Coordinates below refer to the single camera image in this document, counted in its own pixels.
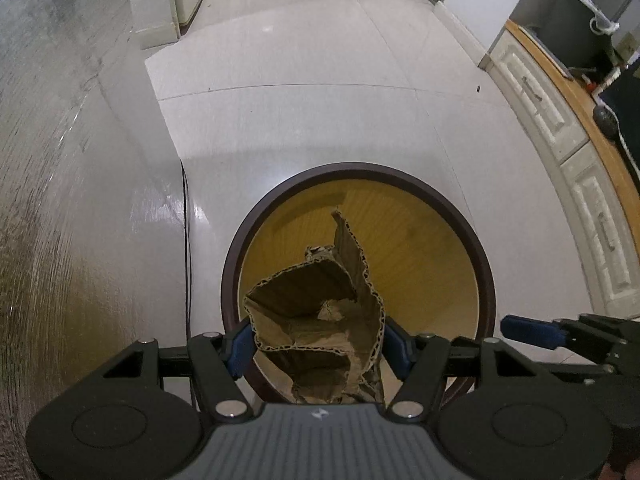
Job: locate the black bag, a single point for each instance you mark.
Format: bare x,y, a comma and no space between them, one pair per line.
627,105

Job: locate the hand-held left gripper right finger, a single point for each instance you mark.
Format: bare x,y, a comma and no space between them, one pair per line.
397,352

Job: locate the torn brown cardboard piece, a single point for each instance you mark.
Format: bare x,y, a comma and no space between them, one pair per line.
310,300

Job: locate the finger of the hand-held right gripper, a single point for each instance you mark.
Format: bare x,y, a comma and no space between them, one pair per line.
530,329

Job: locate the dark round object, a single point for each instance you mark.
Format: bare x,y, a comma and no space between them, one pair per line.
605,120

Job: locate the white cabinet with wooden top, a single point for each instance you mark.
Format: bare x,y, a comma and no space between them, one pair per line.
555,125

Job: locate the round waste bin brown rim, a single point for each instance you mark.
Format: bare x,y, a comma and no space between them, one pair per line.
425,240

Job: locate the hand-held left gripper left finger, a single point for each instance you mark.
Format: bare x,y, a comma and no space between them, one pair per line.
240,352

